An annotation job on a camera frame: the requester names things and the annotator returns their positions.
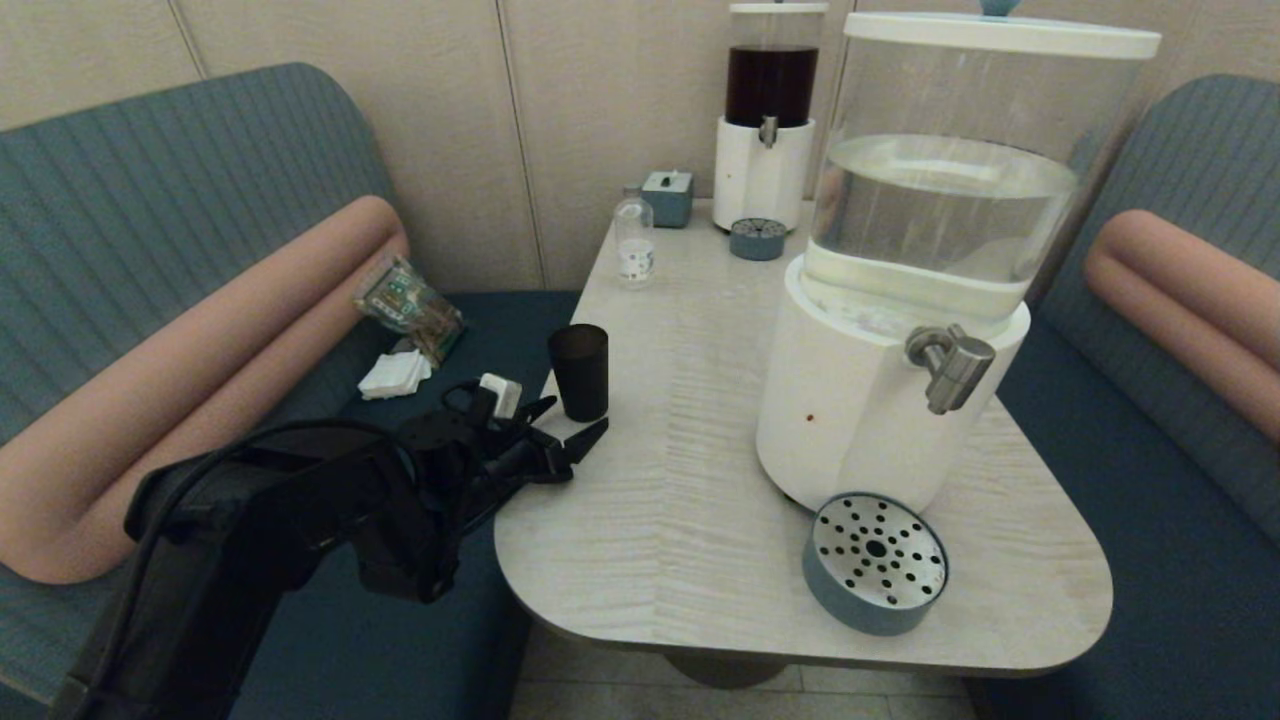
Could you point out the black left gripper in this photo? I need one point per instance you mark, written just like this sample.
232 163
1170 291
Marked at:
525 455

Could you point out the dark smoky plastic cup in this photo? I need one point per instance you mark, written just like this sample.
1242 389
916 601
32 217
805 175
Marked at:
580 375

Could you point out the silver metal dispenser tap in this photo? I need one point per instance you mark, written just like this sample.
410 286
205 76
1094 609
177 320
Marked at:
952 365

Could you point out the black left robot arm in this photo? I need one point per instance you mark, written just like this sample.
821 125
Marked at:
260 540

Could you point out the white folded napkin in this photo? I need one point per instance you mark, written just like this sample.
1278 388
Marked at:
393 375

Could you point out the clear plastic bottle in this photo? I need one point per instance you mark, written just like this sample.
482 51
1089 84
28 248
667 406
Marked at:
634 251

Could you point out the green snack packet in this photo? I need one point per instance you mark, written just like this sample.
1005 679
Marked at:
405 301

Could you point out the teal tissue box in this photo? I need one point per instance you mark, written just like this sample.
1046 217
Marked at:
667 199

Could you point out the small blue-grey drip tray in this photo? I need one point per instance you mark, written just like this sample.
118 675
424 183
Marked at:
758 241

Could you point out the large white clear water dispenser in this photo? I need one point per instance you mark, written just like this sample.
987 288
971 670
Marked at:
850 380

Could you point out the small white dark-drink dispenser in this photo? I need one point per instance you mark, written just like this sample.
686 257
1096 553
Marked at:
765 170

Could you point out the large blue-grey perforated drip tray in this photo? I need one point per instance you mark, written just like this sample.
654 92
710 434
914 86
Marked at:
870 555

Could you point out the teal upholstered booth bench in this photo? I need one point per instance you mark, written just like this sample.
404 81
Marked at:
130 200
1180 560

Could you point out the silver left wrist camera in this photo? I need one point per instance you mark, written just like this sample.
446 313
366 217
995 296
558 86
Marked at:
501 395

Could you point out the beige table pedestal base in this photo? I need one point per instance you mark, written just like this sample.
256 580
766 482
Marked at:
725 672

